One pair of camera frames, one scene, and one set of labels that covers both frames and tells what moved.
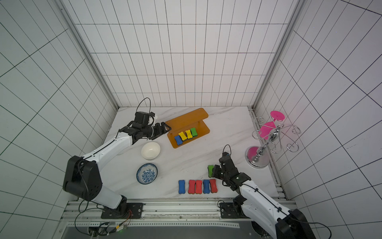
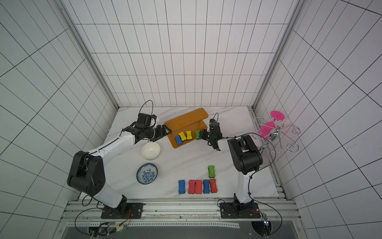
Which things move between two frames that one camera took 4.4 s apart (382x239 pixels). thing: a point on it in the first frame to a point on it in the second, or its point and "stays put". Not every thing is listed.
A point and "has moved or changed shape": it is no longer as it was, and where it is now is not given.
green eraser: x=194 y=132 has moved or changed shape
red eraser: x=198 y=186 stays put
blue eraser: x=178 y=140 stays put
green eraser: x=210 y=168 stays put
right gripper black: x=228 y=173 to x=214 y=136
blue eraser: x=181 y=186 stays put
